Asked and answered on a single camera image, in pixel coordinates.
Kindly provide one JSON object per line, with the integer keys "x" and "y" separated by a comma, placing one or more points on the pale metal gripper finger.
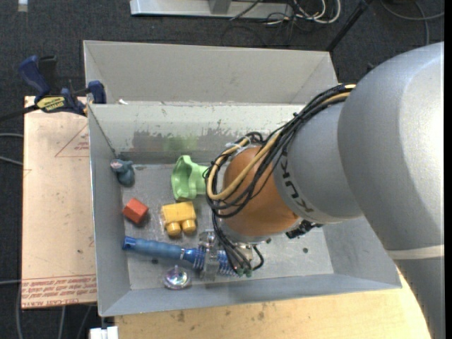
{"x": 207, "y": 240}
{"x": 210, "y": 269}

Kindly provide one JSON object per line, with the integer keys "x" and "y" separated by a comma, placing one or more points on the clear glass dome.
{"x": 176, "y": 278}

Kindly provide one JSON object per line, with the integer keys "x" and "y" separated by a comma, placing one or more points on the yellow toy brick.
{"x": 177, "y": 214}

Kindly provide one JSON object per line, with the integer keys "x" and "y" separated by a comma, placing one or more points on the green toy cup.
{"x": 186, "y": 180}

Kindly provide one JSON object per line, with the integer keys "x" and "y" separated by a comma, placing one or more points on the red block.
{"x": 135, "y": 210}

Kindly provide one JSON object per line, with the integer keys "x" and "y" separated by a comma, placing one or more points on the grey-blue toy mouse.
{"x": 124, "y": 173}

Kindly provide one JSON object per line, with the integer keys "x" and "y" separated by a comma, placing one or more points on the brown cardboard board, red print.
{"x": 56, "y": 203}

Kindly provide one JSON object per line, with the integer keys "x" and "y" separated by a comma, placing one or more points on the grey metal bin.
{"x": 219, "y": 80}

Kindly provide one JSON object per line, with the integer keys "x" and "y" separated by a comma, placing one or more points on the black cylinder on white bracket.
{"x": 297, "y": 230}

